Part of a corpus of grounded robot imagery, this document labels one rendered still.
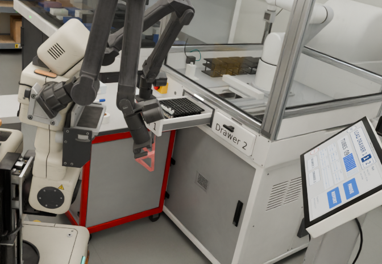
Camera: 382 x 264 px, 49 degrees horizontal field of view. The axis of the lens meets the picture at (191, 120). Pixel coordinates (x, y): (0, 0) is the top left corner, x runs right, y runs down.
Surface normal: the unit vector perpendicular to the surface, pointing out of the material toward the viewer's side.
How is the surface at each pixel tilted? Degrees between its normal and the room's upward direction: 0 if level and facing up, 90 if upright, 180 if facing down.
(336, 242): 90
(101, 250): 1
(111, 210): 90
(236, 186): 90
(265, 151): 90
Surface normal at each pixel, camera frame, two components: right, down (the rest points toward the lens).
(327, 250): -0.21, 0.37
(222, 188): -0.80, 0.12
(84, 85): 0.06, 0.42
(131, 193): 0.58, 0.42
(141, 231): 0.16, -0.90
